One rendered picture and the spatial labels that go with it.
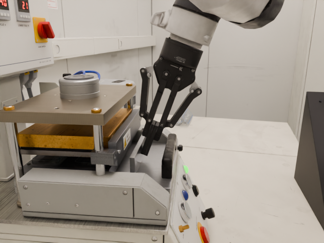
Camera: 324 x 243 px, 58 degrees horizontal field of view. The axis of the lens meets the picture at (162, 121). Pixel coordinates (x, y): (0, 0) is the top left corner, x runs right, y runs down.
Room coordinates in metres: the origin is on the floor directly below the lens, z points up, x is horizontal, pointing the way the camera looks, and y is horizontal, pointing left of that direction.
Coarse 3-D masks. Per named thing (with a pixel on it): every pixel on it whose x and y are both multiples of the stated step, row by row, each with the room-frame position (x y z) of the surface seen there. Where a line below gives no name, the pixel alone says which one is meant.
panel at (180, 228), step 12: (180, 156) 0.71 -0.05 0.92; (180, 168) 0.66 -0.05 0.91; (180, 180) 0.60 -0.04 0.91; (180, 192) 0.56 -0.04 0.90; (192, 192) 0.66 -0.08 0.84; (192, 204) 0.60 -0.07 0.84; (180, 216) 0.48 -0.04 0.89; (192, 216) 0.56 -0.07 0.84; (180, 228) 0.44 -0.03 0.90; (192, 228) 0.52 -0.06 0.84; (180, 240) 0.42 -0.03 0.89; (192, 240) 0.48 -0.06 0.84
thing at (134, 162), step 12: (132, 144) 0.67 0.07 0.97; (156, 144) 0.67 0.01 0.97; (132, 156) 0.51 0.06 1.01; (144, 156) 0.60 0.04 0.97; (156, 156) 0.60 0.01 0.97; (120, 168) 0.54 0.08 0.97; (132, 168) 0.50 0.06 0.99; (144, 168) 0.54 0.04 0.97; (156, 168) 0.54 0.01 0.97; (156, 180) 0.49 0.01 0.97; (168, 180) 0.49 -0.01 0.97
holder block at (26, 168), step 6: (126, 150) 0.62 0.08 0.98; (30, 162) 0.51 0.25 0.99; (66, 162) 0.51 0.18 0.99; (72, 162) 0.51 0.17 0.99; (120, 162) 0.56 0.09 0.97; (24, 168) 0.50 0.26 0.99; (30, 168) 0.50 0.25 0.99; (54, 168) 0.49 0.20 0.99; (60, 168) 0.49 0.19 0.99; (66, 168) 0.49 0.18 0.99; (72, 168) 0.49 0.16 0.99; (78, 168) 0.49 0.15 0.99; (84, 168) 0.49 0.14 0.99; (90, 168) 0.49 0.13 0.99; (108, 168) 0.49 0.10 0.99; (114, 168) 0.51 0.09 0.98
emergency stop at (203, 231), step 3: (201, 228) 0.56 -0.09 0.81; (204, 228) 0.57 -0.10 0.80; (201, 231) 0.55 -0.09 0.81; (204, 231) 0.55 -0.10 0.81; (201, 234) 0.55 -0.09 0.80; (204, 234) 0.55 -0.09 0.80; (207, 234) 0.56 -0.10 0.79; (204, 237) 0.54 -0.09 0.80; (207, 237) 0.55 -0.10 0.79; (204, 240) 0.54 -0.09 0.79; (207, 240) 0.54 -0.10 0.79
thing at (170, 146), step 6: (168, 138) 0.60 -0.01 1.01; (174, 138) 0.60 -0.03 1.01; (168, 144) 0.57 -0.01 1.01; (174, 144) 0.57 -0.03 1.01; (168, 150) 0.53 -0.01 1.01; (174, 150) 0.55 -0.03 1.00; (168, 156) 0.51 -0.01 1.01; (162, 162) 0.50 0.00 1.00; (168, 162) 0.49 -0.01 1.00; (162, 168) 0.49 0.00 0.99; (168, 168) 0.49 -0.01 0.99; (162, 174) 0.49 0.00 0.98; (168, 174) 0.49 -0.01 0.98
